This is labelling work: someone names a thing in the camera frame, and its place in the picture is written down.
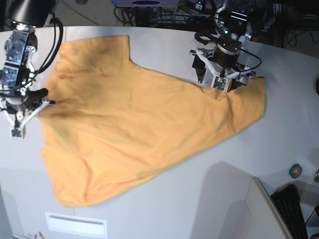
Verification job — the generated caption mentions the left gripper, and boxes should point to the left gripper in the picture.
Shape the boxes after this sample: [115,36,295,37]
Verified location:
[190,44,256,92]

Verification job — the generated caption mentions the yellow pencil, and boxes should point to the yellow pencil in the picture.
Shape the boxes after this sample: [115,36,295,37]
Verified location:
[38,232,45,239]

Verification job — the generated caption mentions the green tape roll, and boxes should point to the green tape roll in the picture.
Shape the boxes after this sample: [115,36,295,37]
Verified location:
[289,164,303,179]

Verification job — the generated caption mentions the black keyboard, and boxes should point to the black keyboard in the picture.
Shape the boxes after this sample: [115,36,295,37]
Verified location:
[271,184,308,239]

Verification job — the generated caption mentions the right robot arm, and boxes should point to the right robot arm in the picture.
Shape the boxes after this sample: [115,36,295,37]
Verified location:
[0,0,63,120]

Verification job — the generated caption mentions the yellow t-shirt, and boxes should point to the yellow t-shirt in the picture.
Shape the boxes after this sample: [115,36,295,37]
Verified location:
[39,35,265,207]

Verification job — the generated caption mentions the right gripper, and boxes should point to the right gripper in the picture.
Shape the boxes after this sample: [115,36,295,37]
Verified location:
[0,88,56,120]

